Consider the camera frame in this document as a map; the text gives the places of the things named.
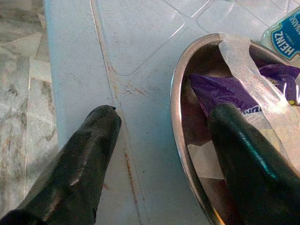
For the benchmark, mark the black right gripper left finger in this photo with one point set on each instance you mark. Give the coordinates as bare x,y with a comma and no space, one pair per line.
70,178

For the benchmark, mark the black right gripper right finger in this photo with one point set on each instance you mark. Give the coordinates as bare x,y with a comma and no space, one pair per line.
257,182

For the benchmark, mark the round steel bowl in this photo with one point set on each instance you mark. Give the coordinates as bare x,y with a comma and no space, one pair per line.
176,98

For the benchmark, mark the purple snack packet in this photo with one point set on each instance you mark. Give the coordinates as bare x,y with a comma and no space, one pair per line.
218,91

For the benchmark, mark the clear plastic bag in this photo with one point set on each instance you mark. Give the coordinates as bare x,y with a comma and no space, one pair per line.
236,54

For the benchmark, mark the clear Heinz bottle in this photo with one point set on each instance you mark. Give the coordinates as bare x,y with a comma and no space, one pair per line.
284,39

